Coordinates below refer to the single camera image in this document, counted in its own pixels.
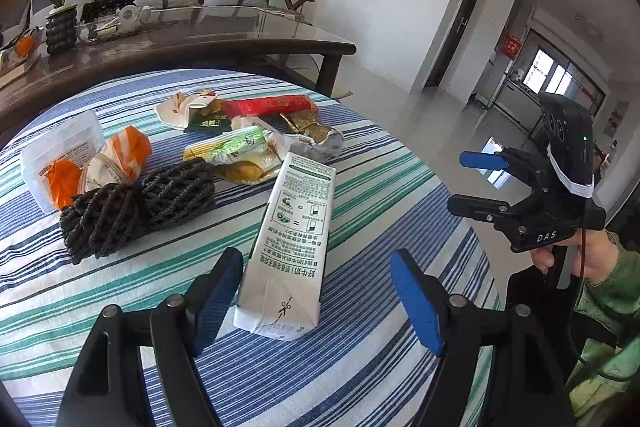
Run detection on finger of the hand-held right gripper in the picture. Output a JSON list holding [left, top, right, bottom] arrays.
[[459, 147, 551, 192], [446, 193, 532, 234]]

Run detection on white plastic container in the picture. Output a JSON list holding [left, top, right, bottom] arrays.
[[20, 109, 106, 215]]

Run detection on person's right hand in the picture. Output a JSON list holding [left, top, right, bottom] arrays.
[[531, 231, 623, 283]]

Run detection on gold foil wrapper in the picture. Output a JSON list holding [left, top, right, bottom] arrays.
[[279, 109, 321, 132]]

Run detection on wall picture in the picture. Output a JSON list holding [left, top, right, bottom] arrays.
[[605, 101, 630, 138]]

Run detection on white green milk carton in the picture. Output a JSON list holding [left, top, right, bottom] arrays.
[[232, 152, 337, 342]]

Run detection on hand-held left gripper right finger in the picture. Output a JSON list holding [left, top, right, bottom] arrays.
[[389, 248, 568, 427]]

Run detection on black foam net sleeve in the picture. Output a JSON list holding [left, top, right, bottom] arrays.
[[135, 158, 217, 230], [59, 183, 148, 265]]

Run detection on white tape roll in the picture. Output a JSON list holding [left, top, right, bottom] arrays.
[[117, 5, 142, 32]]

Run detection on red wrapper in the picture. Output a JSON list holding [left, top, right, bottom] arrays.
[[221, 95, 318, 120]]

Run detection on potted plant black vase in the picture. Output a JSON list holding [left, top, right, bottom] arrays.
[[32, 0, 87, 56]]

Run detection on yellow green snack wrapper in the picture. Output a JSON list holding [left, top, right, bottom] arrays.
[[183, 127, 283, 168]]

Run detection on book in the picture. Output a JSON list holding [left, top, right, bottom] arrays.
[[0, 52, 41, 88]]

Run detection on brown door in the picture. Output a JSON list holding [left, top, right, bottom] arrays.
[[425, 0, 488, 90]]

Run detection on blue green striped tablecloth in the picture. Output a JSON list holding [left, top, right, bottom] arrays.
[[0, 68, 503, 427]]

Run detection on orange plastic wrapper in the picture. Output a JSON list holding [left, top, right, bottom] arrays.
[[46, 159, 83, 211]]

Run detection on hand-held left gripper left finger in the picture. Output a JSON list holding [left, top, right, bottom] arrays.
[[54, 247, 245, 427]]

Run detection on round ceiling lamp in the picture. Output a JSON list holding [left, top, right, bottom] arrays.
[[575, 16, 601, 38]]

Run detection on white orange striped wrapper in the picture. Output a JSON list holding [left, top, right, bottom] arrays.
[[82, 125, 152, 195]]

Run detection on dark green packet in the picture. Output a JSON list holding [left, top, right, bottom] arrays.
[[182, 107, 233, 134]]

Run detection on white paper box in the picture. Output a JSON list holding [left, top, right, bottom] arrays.
[[155, 91, 221, 131]]

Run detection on clear box with orange item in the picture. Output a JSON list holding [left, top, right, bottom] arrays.
[[0, 27, 43, 72]]

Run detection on yellow brown wrapper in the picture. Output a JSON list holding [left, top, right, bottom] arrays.
[[215, 157, 282, 186]]

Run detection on dark wooden table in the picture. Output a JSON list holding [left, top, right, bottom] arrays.
[[0, 4, 357, 142]]

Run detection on kitchen window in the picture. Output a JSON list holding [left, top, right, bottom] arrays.
[[520, 47, 606, 118]]

